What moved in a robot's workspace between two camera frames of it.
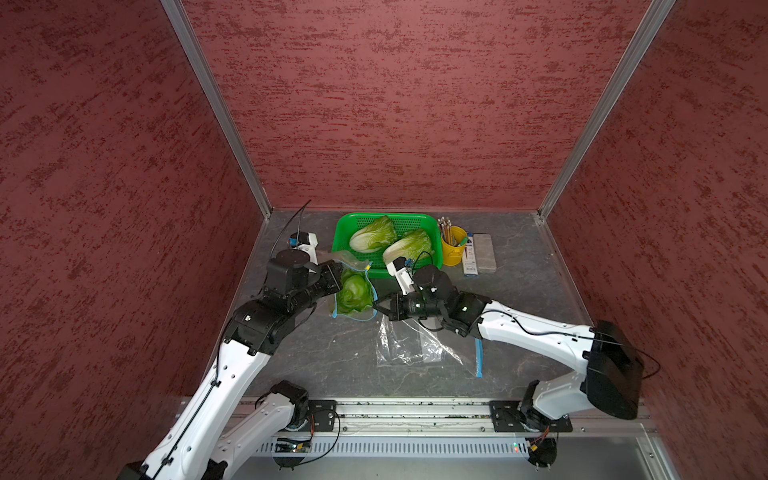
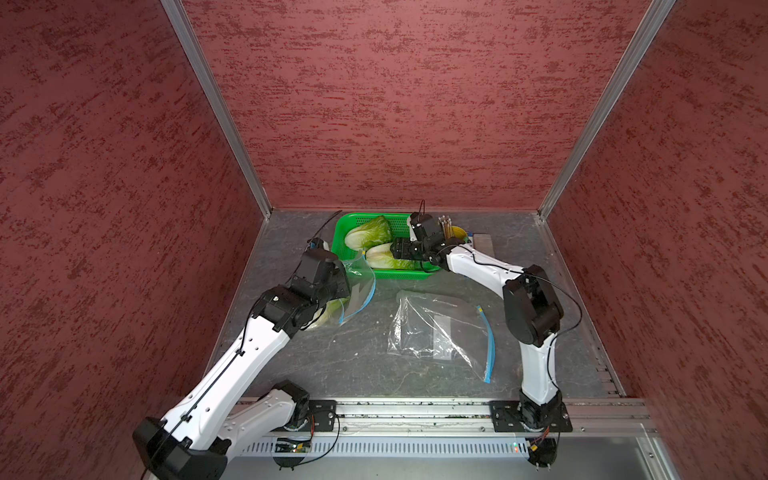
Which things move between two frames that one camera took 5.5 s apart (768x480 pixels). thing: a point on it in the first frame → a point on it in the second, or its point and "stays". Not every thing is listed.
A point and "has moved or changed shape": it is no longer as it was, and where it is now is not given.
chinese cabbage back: x=375 y=237 stays
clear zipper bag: x=358 y=295 has moved or changed shape
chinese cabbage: x=356 y=291 → x=330 y=315
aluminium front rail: x=462 y=416 stays
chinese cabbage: x=410 y=246 has moved or changed shape
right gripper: x=397 y=311 → x=403 y=249
